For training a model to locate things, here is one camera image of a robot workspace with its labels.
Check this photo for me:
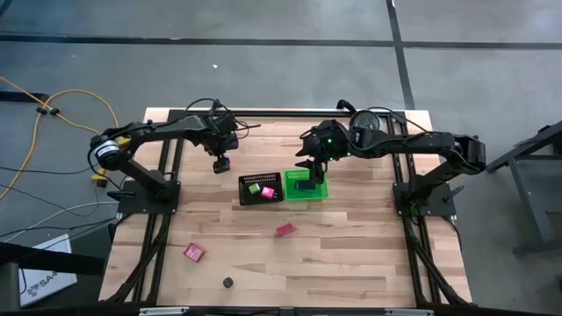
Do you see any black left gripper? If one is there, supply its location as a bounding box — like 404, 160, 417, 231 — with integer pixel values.
199, 112, 241, 175

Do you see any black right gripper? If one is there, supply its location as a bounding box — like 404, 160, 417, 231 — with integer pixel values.
294, 119, 352, 185

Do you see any red charger with port slots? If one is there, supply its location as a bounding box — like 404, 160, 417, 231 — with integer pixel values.
274, 221, 298, 239

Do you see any red charger with 3.0 print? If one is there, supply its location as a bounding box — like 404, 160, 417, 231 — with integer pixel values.
182, 241, 206, 264

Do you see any green plastic basket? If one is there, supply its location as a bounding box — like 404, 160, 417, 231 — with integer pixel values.
283, 169, 330, 202

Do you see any black plastic basket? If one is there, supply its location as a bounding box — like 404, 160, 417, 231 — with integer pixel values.
237, 171, 285, 207

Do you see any yellow plug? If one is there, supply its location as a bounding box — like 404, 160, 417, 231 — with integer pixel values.
90, 169, 110, 189

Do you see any black bar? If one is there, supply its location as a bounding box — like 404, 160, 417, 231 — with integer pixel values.
0, 240, 107, 278

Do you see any white printed box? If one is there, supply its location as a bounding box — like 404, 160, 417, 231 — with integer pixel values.
18, 233, 79, 308

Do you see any dark side desk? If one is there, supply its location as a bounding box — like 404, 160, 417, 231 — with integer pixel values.
485, 118, 562, 258

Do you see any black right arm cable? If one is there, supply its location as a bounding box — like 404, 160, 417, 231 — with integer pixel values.
335, 98, 434, 135

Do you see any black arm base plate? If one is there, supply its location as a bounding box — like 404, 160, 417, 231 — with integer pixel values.
117, 180, 183, 216
392, 181, 458, 218

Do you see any black table frame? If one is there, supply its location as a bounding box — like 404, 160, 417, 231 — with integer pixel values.
99, 108, 474, 316

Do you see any silver bracket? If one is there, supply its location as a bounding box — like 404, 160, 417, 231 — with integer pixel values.
137, 306, 191, 316
383, 307, 436, 316

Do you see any yellow cable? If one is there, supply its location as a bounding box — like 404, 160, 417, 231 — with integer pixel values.
0, 75, 122, 204

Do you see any white floor cable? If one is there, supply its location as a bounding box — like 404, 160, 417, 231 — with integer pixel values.
3, 200, 120, 243

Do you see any black floor cable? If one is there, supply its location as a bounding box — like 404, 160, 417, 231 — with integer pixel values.
0, 164, 103, 176

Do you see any black floor strap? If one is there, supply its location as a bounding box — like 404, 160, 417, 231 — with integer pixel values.
0, 90, 50, 104

